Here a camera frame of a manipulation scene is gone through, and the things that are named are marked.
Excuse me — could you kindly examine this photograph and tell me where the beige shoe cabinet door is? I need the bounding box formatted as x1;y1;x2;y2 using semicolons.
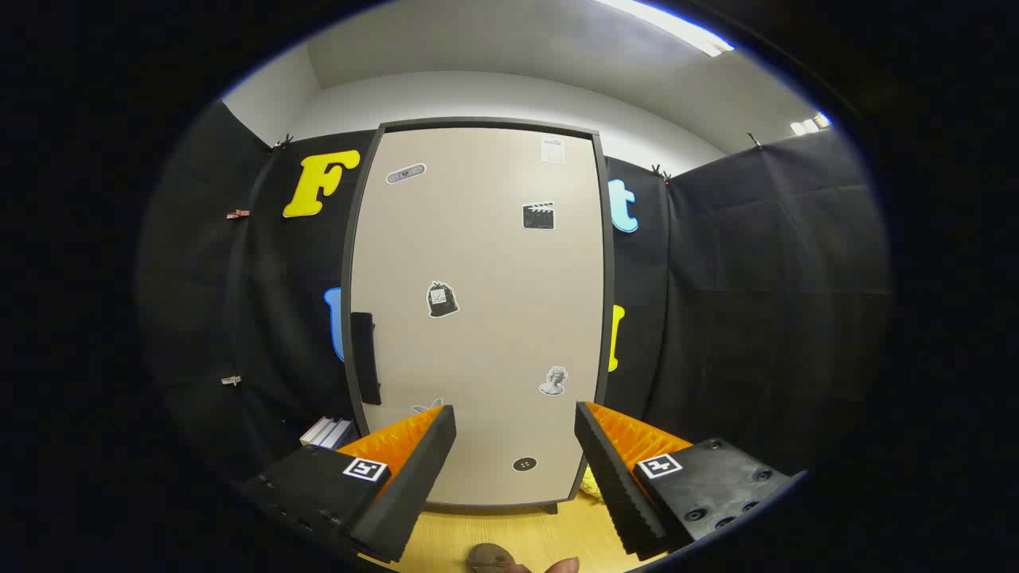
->
349;127;608;507

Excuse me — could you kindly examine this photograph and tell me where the grey shoe cabinet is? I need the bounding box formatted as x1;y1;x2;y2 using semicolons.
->
341;117;616;515

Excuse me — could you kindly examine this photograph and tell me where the brown fuzzy shoe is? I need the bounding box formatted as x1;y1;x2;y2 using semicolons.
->
466;544;520;573

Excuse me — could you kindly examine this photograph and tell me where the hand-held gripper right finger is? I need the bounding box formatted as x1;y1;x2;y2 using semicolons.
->
575;400;806;560

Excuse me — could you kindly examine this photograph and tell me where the black backdrop cloth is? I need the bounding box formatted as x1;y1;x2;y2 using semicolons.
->
135;99;891;510

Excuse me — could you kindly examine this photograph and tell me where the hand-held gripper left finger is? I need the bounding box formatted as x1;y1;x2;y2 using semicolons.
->
241;404;458;564

